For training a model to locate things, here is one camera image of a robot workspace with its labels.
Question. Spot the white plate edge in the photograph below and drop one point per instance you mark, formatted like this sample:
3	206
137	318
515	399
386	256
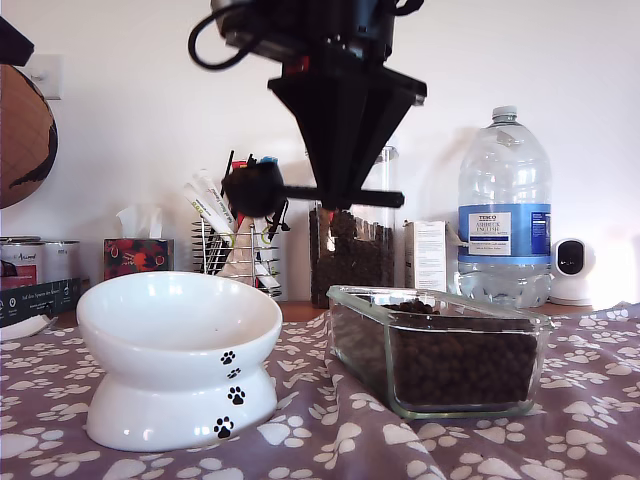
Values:
25	327

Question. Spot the beige paper bag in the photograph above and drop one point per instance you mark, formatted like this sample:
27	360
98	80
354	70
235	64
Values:
240	255

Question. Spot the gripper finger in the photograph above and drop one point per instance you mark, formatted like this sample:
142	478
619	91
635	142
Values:
330	125
385	110
12	45

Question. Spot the small white round camera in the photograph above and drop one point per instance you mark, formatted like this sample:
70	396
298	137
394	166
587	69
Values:
575	260

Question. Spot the small white carton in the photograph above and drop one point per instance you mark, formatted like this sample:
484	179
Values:
425	260

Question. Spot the blue sachet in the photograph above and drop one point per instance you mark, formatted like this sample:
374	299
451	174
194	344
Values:
269	160

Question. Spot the floral tissue box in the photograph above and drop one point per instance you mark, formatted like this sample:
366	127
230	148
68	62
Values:
140	257

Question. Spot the white wall switch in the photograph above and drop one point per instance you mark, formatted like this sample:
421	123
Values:
50	75

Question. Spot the large clear water bottle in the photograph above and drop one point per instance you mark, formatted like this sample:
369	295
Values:
505	175

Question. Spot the black plastic measuring spoon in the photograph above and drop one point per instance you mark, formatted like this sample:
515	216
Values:
250	192

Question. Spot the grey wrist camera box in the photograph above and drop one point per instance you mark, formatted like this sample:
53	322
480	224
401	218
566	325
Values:
260	45

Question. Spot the white sachet green print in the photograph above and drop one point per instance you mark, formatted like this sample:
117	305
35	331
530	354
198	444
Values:
205	210

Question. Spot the plain white tin can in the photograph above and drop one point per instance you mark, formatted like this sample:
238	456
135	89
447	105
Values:
62	260

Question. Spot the white ceramic cat bowl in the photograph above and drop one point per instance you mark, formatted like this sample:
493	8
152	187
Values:
175	320

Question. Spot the brown round globe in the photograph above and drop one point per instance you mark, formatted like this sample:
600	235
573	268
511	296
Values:
25	125

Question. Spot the clear glass food container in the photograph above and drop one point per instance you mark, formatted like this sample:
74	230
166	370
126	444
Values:
544	350

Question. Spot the plain white sachet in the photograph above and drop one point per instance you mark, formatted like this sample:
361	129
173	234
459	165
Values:
256	225

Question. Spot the dark printed flat carton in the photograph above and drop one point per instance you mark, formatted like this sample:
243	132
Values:
40	302

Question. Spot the grey paw print cloth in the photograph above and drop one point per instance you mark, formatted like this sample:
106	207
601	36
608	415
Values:
590	400

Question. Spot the brown cat food kibble heap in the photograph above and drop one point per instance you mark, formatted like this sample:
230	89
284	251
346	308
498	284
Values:
460	370

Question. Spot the tall clear kibble storage jar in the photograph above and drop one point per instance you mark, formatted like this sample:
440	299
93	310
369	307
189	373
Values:
360	260

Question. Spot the tin can with dark label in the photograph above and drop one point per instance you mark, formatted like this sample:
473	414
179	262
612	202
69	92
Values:
20	265

